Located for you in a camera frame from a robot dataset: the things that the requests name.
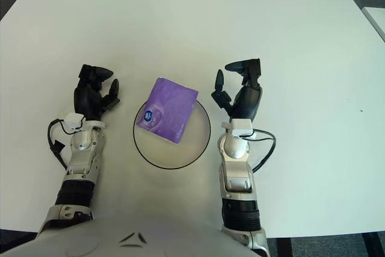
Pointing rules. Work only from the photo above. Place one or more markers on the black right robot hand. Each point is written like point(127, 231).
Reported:
point(248, 100)

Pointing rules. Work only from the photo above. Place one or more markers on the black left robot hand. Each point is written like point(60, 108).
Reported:
point(87, 99)

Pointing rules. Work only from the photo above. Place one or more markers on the purple tissue paper pack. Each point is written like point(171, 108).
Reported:
point(168, 109)

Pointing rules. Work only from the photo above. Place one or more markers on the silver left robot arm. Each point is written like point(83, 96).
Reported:
point(81, 154)

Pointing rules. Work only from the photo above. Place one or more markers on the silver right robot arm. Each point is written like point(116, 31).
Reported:
point(237, 172)

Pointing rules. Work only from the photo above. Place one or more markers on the white plate with black rim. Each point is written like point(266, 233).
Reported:
point(180, 156)

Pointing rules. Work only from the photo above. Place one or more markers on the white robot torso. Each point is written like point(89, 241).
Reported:
point(126, 240)

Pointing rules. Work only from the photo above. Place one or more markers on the black table leg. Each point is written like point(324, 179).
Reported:
point(368, 246)
point(284, 248)

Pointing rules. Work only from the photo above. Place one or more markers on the white side table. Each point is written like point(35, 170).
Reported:
point(377, 20)

